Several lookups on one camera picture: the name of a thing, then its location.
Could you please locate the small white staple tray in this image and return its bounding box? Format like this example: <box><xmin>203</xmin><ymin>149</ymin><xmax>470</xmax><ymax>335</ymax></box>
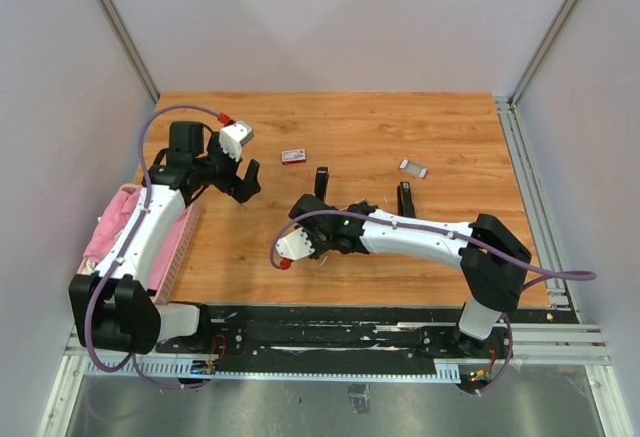
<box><xmin>399</xmin><ymin>159</ymin><xmax>428</xmax><ymax>179</ymax></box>

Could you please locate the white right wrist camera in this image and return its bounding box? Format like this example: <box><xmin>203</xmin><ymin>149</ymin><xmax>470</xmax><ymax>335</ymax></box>
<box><xmin>275</xmin><ymin>227</ymin><xmax>315</xmax><ymax>261</ymax></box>

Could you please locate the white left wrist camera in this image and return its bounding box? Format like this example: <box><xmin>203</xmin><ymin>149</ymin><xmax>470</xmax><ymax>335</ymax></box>
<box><xmin>219</xmin><ymin>121</ymin><xmax>254</xmax><ymax>162</ymax></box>

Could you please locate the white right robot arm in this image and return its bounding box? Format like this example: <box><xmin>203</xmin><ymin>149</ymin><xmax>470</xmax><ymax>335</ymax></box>
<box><xmin>275</xmin><ymin>194</ymin><xmax>532</xmax><ymax>357</ymax></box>

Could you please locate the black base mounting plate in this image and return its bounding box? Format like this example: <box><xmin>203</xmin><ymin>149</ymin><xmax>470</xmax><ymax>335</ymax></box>
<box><xmin>154</xmin><ymin>304</ymin><xmax>514</xmax><ymax>376</ymax></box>

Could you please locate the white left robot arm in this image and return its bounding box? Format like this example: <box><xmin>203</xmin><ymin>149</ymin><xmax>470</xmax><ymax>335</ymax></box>
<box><xmin>69</xmin><ymin>121</ymin><xmax>261</xmax><ymax>354</ymax></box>

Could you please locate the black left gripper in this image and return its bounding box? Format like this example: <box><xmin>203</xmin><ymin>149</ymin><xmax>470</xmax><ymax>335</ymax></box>
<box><xmin>194</xmin><ymin>132</ymin><xmax>261</xmax><ymax>202</ymax></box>

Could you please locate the black stapler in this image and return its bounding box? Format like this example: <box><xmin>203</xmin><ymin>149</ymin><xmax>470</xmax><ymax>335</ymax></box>
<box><xmin>314</xmin><ymin>167</ymin><xmax>330</xmax><ymax>202</ymax></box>
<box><xmin>396</xmin><ymin>181</ymin><xmax>416</xmax><ymax>218</ymax></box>

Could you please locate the pink plastic basket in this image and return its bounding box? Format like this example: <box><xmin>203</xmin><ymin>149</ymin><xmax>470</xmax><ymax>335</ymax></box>
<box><xmin>74</xmin><ymin>182</ymin><xmax>201</xmax><ymax>307</ymax></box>

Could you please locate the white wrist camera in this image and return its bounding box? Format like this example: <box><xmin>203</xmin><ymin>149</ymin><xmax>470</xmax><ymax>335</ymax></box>
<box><xmin>275</xmin><ymin>227</ymin><xmax>315</xmax><ymax>261</ymax></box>
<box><xmin>219</xmin><ymin>121</ymin><xmax>254</xmax><ymax>162</ymax></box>

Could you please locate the pink cloth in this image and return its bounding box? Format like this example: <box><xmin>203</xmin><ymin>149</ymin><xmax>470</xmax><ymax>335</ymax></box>
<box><xmin>80</xmin><ymin>185</ymin><xmax>185</xmax><ymax>291</ymax></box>

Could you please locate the red white staple box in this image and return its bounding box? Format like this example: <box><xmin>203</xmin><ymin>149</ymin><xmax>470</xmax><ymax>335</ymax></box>
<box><xmin>281</xmin><ymin>149</ymin><xmax>307</xmax><ymax>165</ymax></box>

